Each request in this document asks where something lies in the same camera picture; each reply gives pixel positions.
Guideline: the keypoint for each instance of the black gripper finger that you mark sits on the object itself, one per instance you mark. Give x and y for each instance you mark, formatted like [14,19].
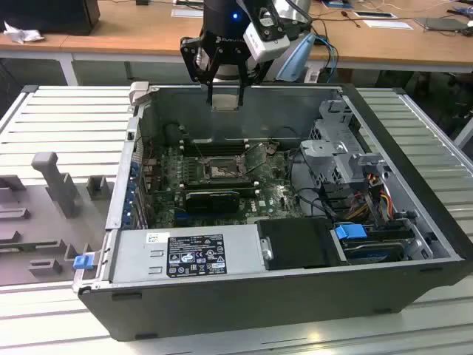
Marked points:
[241,85]
[192,59]

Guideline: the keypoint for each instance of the silver CPU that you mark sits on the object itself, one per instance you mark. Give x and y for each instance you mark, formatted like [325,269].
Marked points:
[224,103]

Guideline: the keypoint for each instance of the CPU socket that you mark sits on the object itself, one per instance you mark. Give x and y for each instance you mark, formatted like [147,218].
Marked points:
[218,172]

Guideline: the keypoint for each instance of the grey paper strip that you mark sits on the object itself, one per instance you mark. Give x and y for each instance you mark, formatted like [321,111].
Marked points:
[186,12]

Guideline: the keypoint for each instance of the wooden desk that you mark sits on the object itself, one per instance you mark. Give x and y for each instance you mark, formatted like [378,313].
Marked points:
[148,29]

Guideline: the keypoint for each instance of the silver case latch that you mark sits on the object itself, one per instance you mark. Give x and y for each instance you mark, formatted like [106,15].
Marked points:
[139,92]

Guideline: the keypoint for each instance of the coin cell battery holder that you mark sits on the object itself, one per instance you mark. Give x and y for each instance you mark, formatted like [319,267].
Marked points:
[272,148]

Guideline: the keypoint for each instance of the green motherboard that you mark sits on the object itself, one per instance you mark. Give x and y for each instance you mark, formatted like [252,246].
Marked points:
[273,185]

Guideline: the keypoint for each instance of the silver drive cage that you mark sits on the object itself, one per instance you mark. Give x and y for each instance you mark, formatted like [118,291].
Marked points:
[325,155]

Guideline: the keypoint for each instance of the blue booklet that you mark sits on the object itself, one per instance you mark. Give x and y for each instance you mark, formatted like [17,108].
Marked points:
[338,3]

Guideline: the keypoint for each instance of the black graphics card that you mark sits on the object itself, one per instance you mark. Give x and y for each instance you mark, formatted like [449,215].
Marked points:
[212,202]

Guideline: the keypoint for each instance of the white tablet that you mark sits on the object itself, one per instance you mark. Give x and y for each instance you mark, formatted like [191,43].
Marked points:
[375,15]

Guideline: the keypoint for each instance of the black computer box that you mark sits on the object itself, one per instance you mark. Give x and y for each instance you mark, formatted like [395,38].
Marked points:
[48,15]

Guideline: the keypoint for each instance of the white paper sheet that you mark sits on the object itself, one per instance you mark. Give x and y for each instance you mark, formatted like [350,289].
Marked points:
[388,24]

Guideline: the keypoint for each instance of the black plastic shroud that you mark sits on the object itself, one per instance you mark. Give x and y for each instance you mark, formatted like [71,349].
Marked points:
[299,244]

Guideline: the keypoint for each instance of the silver power supply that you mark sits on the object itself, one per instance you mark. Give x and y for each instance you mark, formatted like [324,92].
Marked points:
[244,255]

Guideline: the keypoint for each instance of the crumpled white paper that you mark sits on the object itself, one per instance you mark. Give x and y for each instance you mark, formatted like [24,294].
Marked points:
[22,35]

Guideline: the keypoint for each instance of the white barcode sticker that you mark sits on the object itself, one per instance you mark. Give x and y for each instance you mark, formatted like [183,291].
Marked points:
[158,237]

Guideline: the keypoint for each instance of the black rating label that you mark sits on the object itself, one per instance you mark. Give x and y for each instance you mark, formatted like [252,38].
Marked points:
[196,255]

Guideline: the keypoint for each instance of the hard disk in blue carrier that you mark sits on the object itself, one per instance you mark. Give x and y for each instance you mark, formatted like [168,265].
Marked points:
[349,233]

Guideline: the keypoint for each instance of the dark grey pad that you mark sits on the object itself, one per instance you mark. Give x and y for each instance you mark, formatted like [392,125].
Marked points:
[439,24]

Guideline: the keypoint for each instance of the black open PC case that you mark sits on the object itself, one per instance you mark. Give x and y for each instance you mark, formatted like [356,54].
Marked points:
[258,307]

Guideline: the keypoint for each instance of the grey parts rack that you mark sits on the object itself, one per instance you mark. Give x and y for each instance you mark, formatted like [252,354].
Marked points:
[37,222]

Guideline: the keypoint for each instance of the blue case latch clip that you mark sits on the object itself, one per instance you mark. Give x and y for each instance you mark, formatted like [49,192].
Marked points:
[83,262]

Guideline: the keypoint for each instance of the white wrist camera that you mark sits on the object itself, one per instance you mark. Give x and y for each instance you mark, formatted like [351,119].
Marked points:
[264,48]

